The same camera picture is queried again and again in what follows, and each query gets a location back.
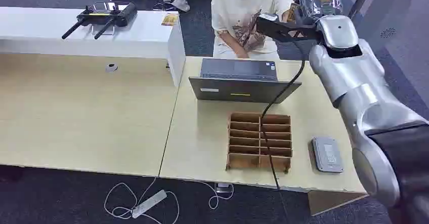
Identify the person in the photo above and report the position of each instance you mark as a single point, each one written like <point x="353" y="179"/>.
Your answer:
<point x="241" y="11"/>

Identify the orange card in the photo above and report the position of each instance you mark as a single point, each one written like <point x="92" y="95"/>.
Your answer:
<point x="293" y="12"/>

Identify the grey flat card reader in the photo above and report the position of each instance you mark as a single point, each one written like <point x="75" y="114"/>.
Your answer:
<point x="327" y="154"/>

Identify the yellow card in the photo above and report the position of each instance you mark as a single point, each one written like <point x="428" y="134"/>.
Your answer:
<point x="170" y="19"/>

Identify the black remote controller with antennas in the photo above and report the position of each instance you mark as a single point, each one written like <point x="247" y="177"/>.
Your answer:
<point x="107" y="14"/>

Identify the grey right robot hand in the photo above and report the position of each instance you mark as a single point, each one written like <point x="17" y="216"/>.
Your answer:
<point x="320" y="1"/>

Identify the wooden card box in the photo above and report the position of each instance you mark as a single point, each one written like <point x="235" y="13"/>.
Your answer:
<point x="259" y="142"/>

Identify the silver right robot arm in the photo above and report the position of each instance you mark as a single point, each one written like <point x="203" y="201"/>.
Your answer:
<point x="362" y="92"/>

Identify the grey laptop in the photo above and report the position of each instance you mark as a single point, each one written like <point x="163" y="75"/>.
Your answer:
<point x="241" y="88"/>

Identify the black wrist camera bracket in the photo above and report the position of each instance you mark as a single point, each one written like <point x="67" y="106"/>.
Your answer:
<point x="285" y="31"/>

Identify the round grey desk grommet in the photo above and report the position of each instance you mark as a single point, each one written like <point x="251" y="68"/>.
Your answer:
<point x="111" y="67"/>

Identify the white counter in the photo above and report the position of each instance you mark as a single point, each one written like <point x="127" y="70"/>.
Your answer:
<point x="60" y="31"/>

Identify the white power strip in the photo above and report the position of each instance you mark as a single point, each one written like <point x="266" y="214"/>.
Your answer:
<point x="149" y="204"/>

